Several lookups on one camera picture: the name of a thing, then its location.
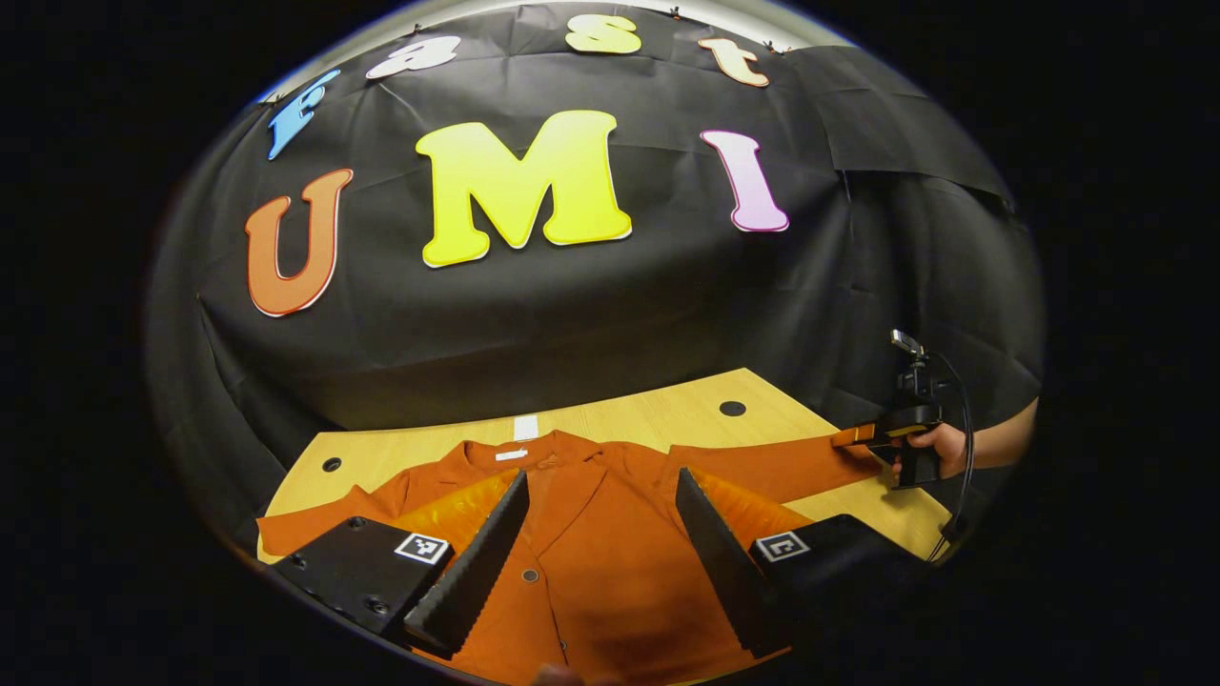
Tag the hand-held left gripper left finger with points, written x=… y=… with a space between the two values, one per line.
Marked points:
x=477 y=562

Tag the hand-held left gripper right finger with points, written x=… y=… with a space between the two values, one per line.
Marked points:
x=720 y=562

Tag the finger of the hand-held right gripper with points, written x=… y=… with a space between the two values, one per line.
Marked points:
x=853 y=434

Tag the rust orange buttoned dress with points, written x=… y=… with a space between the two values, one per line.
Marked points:
x=591 y=572

